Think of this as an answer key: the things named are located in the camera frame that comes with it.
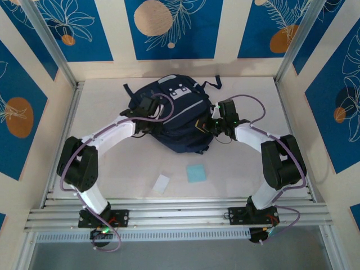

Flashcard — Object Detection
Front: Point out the navy blue backpack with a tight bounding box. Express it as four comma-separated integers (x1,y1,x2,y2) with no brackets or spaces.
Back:
123,74,223,154

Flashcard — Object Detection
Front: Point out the light blue sticky note pad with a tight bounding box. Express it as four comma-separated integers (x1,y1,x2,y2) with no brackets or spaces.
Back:
186,164,208,183

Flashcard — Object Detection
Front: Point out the white card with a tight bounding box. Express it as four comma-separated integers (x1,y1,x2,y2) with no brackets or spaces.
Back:
152,174,172,195

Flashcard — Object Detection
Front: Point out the black left controller board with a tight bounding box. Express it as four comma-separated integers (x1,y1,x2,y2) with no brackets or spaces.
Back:
89,227,113,248

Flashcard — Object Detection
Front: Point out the black controller board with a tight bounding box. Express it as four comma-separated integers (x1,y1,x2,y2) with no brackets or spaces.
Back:
89,227,113,248
249,226,276,245

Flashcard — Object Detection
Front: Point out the black right controller board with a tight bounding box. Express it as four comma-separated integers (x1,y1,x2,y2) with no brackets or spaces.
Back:
249,226,276,245

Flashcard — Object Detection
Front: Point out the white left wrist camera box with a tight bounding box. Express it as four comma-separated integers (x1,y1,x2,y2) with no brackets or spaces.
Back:
152,103,166,119

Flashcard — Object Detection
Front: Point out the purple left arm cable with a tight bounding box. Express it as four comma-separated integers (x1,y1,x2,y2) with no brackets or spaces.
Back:
60,93,175,253

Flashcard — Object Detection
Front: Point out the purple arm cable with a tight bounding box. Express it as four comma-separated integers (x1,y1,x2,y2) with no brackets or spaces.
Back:
60,93,175,253
230,94,308,244

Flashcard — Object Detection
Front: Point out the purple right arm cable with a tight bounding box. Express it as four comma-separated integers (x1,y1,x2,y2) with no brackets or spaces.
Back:
230,94,308,244

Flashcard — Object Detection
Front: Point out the aluminium side rail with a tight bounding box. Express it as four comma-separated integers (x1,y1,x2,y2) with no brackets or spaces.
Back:
41,80,86,209
274,80,317,203

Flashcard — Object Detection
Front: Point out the aluminium rail beam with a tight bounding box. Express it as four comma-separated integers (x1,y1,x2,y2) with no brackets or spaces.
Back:
23,196,334,233

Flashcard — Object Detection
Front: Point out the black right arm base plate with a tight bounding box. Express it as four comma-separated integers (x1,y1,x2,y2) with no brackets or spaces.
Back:
228,206,281,226

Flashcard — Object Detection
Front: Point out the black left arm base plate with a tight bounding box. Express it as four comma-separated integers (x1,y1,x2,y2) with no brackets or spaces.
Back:
78,209,130,228

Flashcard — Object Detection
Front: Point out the aluminium frame post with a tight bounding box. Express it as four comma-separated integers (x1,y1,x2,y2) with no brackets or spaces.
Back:
274,0,326,85
20,0,79,87

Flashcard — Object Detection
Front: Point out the grey slotted cable duct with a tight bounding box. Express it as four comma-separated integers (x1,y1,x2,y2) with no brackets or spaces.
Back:
35,228,251,243

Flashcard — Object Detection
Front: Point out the short aluminium frame leg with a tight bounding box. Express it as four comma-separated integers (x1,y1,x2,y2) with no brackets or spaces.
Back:
319,224,340,270
13,230,39,270

